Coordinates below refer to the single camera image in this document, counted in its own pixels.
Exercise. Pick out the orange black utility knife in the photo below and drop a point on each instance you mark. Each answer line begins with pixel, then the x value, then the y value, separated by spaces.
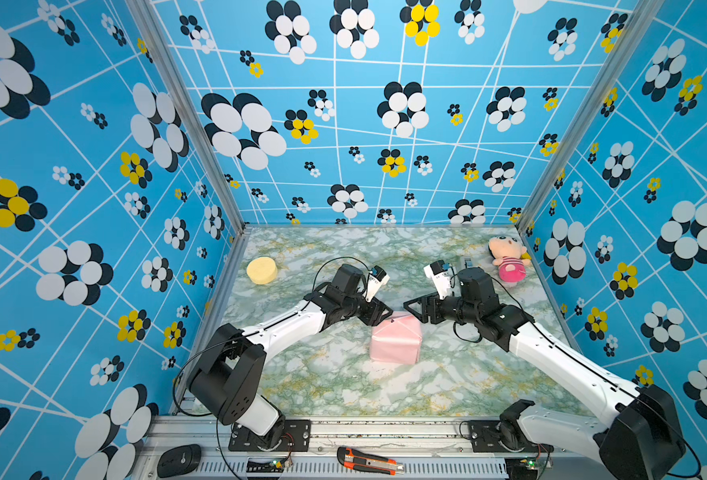
pixel 356 460

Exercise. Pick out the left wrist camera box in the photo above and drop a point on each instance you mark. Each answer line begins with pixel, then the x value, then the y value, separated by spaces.
pixel 376 279

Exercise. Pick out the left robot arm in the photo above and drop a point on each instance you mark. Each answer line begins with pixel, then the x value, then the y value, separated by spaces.
pixel 227 375

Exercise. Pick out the aluminium frame post right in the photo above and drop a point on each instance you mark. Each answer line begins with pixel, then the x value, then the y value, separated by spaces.
pixel 637 27

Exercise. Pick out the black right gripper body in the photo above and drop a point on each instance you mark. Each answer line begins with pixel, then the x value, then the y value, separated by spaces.
pixel 454 311

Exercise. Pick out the aluminium frame post left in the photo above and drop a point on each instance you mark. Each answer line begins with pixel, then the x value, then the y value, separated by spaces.
pixel 151 31

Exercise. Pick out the black computer mouse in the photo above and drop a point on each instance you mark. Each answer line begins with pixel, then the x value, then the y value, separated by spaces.
pixel 178 461

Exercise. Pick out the right small circuit board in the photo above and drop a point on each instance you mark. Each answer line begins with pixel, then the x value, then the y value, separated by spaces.
pixel 526 469

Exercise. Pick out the left small circuit board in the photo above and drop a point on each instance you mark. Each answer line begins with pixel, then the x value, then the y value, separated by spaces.
pixel 270 466

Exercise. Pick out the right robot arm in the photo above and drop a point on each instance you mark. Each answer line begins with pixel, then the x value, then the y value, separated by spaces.
pixel 632 430

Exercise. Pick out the purple wrapping paper sheet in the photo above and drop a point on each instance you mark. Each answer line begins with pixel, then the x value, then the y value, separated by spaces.
pixel 397 340

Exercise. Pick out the aluminium frame post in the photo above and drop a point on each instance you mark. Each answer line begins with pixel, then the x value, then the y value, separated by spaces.
pixel 151 31
pixel 637 27

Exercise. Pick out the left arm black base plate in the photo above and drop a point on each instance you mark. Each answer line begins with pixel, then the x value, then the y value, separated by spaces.
pixel 292 435

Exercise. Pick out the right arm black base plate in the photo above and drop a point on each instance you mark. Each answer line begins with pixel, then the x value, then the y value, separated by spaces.
pixel 496 436

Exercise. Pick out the small circuit board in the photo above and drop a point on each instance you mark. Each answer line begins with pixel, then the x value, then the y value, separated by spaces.
pixel 526 469
pixel 270 466

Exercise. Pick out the pink plush doll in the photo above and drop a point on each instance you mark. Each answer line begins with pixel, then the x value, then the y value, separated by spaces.
pixel 510 257

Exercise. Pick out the yellow round sponge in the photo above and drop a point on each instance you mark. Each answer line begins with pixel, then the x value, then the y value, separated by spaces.
pixel 262 270

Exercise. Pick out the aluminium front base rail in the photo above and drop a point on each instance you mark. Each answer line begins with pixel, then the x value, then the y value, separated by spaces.
pixel 428 447

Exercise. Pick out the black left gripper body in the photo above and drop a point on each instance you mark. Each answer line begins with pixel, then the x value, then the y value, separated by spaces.
pixel 357 308

